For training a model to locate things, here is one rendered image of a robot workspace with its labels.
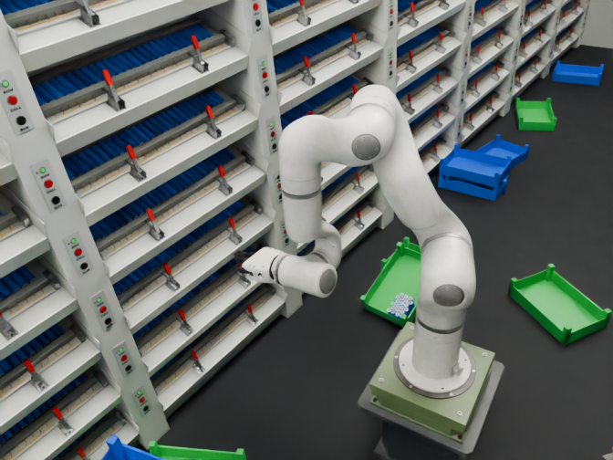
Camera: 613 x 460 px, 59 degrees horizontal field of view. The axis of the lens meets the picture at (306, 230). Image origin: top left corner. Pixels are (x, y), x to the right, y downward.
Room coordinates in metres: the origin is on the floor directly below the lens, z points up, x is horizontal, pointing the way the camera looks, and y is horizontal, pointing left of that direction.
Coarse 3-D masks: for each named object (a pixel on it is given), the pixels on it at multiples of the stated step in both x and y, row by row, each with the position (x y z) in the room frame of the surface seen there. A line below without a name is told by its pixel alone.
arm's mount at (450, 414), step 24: (408, 336) 1.04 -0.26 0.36; (384, 360) 0.96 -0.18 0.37; (480, 360) 0.94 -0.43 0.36; (384, 384) 0.88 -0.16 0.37; (408, 384) 0.87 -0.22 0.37; (480, 384) 0.86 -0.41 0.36; (384, 408) 0.87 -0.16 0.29; (408, 408) 0.83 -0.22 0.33; (432, 408) 0.80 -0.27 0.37; (456, 408) 0.79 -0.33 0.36; (456, 432) 0.77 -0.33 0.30
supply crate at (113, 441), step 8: (112, 440) 0.67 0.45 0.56; (112, 448) 0.66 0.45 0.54; (120, 448) 0.67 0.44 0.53; (128, 448) 0.67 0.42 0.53; (136, 448) 0.66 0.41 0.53; (104, 456) 0.65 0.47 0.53; (112, 456) 0.66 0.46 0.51; (120, 456) 0.66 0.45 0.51; (128, 456) 0.67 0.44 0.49; (136, 456) 0.66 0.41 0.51; (144, 456) 0.65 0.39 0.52; (152, 456) 0.64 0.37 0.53
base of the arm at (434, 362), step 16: (416, 320) 0.94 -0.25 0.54; (416, 336) 0.93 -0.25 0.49; (432, 336) 0.88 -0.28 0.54; (448, 336) 0.88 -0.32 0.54; (400, 352) 0.98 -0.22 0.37; (416, 352) 0.92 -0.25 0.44; (432, 352) 0.88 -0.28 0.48; (448, 352) 0.88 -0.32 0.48; (464, 352) 0.96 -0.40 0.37; (400, 368) 0.92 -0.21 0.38; (416, 368) 0.91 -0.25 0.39; (432, 368) 0.88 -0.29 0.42; (448, 368) 0.88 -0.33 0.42; (464, 368) 0.91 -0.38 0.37; (416, 384) 0.87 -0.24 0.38; (432, 384) 0.86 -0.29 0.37; (448, 384) 0.86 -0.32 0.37
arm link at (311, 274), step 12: (288, 264) 1.03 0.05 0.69; (300, 264) 1.02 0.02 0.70; (312, 264) 1.00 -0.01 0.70; (324, 264) 0.99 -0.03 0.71; (288, 276) 1.01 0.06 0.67; (300, 276) 0.99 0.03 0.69; (312, 276) 0.97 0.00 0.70; (324, 276) 0.97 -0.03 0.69; (336, 276) 0.99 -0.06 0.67; (300, 288) 0.98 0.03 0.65; (312, 288) 0.95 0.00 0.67; (324, 288) 0.95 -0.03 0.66
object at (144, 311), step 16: (256, 208) 1.54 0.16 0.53; (272, 208) 1.51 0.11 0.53; (240, 224) 1.48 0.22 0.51; (256, 224) 1.49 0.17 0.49; (272, 224) 1.52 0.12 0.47; (224, 240) 1.41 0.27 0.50; (192, 256) 1.33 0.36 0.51; (208, 256) 1.34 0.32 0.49; (224, 256) 1.35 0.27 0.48; (192, 272) 1.27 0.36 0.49; (208, 272) 1.29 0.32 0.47; (160, 288) 1.20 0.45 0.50; (128, 304) 1.14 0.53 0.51; (144, 304) 1.15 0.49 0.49; (160, 304) 1.15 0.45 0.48; (128, 320) 1.06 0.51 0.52; (144, 320) 1.11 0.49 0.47
